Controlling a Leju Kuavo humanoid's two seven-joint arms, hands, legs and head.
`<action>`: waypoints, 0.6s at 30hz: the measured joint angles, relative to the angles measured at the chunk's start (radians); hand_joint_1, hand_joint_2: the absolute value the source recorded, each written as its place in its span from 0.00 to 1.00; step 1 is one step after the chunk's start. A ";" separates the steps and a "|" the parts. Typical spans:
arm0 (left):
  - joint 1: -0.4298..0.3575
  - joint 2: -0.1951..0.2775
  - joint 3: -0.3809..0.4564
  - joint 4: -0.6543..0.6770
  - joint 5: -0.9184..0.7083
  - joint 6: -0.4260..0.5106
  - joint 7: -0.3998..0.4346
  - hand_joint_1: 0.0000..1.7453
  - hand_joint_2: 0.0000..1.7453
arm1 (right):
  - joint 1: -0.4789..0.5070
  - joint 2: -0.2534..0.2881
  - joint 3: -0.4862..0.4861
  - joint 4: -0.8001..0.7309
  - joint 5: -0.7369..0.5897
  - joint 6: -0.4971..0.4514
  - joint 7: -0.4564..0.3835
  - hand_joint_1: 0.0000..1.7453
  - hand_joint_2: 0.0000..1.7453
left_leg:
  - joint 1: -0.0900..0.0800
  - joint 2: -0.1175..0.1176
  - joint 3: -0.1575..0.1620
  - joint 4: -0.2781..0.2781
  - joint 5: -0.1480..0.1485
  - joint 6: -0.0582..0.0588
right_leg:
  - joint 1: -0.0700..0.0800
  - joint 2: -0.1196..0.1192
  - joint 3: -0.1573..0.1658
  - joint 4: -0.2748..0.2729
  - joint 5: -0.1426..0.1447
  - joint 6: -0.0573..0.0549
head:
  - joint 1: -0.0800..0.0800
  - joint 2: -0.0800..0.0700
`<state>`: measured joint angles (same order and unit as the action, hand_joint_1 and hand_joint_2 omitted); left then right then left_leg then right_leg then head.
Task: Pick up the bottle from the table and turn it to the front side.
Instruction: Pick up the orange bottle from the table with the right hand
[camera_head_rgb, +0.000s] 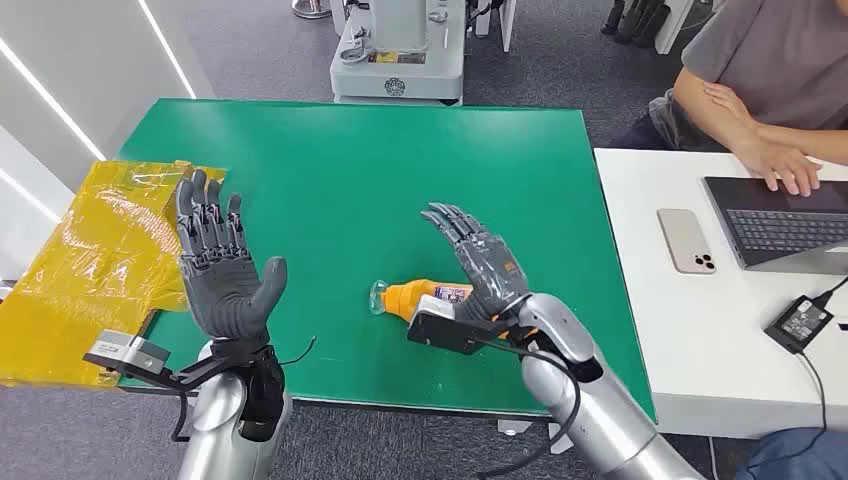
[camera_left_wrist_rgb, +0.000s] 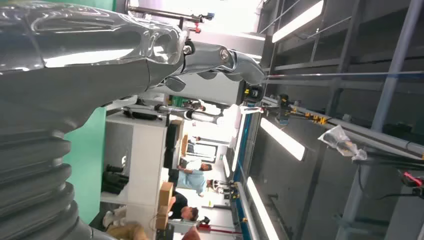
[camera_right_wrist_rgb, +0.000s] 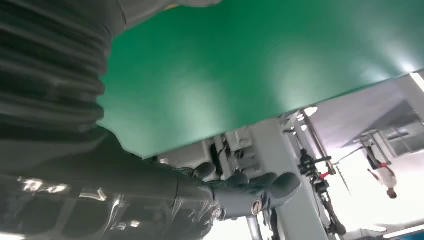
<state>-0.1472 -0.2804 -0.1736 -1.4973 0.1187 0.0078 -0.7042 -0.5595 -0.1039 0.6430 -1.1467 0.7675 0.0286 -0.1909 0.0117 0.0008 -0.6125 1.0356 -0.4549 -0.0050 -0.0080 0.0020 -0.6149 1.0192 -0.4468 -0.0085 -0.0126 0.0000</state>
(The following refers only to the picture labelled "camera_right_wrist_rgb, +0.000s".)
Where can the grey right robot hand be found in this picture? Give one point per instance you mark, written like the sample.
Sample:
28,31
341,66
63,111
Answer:
99,185

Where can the grey machine base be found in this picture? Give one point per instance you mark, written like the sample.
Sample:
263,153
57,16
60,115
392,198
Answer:
265,145

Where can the ceiling light strip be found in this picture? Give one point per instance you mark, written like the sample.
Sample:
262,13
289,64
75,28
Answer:
404,232
418,81

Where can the black robot on stand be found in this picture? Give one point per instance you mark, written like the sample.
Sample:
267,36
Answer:
323,190

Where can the person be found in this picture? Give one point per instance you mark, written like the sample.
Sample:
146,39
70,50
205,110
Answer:
387,177

